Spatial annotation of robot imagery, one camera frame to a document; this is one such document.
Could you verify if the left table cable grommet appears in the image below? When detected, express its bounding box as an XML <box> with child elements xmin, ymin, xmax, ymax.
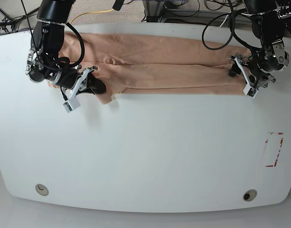
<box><xmin>35</xmin><ymin>184</ymin><xmax>49</xmax><ymax>196</ymax></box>

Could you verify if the black tripod on floor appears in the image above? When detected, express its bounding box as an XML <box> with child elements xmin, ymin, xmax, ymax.
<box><xmin>0</xmin><ymin>7</ymin><xmax>39</xmax><ymax>35</ymax></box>

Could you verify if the aluminium frame stand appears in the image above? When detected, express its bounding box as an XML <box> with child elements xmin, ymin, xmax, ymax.
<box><xmin>142</xmin><ymin>0</ymin><xmax>165</xmax><ymax>22</ymax></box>

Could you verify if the table cable grommet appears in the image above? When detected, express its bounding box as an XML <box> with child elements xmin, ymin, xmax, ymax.
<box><xmin>243</xmin><ymin>190</ymin><xmax>257</xmax><ymax>202</ymax></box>
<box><xmin>35</xmin><ymin>184</ymin><xmax>49</xmax><ymax>196</ymax></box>

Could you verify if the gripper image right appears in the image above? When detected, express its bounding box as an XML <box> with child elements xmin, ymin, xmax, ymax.
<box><xmin>229</xmin><ymin>39</ymin><xmax>290</xmax><ymax>90</ymax></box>

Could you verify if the right table cable grommet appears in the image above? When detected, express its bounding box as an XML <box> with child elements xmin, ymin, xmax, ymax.
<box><xmin>243</xmin><ymin>190</ymin><xmax>257</xmax><ymax>202</ymax></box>

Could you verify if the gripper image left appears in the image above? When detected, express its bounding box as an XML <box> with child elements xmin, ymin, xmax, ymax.
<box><xmin>26</xmin><ymin>48</ymin><xmax>107</xmax><ymax>102</ymax></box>

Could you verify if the yellow cable on floor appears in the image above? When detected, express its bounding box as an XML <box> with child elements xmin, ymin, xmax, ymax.
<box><xmin>69</xmin><ymin>9</ymin><xmax>113</xmax><ymax>26</ymax></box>

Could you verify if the peach T-shirt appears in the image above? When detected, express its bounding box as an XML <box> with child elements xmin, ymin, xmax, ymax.
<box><xmin>47</xmin><ymin>32</ymin><xmax>253</xmax><ymax>105</ymax></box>

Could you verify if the red tape rectangle marking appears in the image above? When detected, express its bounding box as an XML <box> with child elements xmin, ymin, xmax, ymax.
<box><xmin>263</xmin><ymin>132</ymin><xmax>284</xmax><ymax>167</ymax></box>

